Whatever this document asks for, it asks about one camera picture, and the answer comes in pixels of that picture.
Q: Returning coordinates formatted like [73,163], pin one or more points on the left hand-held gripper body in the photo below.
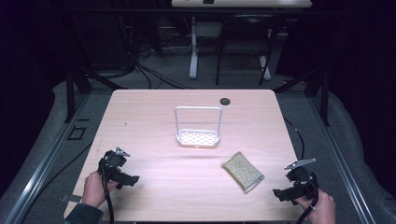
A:
[113,161]

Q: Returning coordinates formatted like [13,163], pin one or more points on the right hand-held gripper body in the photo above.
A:
[302,183]

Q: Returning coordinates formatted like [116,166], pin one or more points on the person's left hand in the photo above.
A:
[93,189]

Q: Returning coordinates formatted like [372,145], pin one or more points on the person's right hand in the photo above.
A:
[320,210]

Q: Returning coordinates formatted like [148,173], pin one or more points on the yellow-green scouring sponge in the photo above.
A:
[243,172]

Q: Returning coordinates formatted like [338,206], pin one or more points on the white sponge holder rack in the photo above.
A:
[199,137]

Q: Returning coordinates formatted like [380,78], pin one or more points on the black metal stand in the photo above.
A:
[317,84]
[73,81]

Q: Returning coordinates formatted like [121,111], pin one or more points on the black table grommet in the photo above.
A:
[224,101]

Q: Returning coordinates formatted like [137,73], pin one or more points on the black chair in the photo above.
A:
[246,37]

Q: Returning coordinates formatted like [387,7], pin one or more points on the white desk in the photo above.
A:
[241,3]

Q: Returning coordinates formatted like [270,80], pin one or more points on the aluminium floor rail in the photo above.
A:
[342,161]
[46,165]

